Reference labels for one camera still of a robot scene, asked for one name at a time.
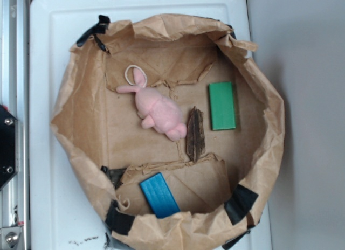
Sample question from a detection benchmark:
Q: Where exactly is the dark wood chip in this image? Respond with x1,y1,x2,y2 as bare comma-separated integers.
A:
187,107,205,163

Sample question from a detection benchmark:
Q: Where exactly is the brown paper lined bin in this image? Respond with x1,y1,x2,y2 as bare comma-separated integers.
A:
51,14,285,249

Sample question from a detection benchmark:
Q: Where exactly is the pink plush bunny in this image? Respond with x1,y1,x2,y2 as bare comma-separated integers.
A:
116,65,187,142

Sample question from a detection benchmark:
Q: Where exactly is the green rectangular block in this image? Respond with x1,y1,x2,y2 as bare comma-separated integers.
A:
209,82,236,130

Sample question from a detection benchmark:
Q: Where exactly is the blue rectangular block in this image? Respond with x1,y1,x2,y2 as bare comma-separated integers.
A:
140,172,180,219

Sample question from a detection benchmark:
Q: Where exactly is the white plastic table tray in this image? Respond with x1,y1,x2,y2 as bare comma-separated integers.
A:
29,0,273,250

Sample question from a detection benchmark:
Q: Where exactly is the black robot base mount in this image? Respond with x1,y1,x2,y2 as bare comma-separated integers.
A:
0,105,18,190

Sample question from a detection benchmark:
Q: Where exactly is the aluminium frame rail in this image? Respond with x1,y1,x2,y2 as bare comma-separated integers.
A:
1,0,31,249

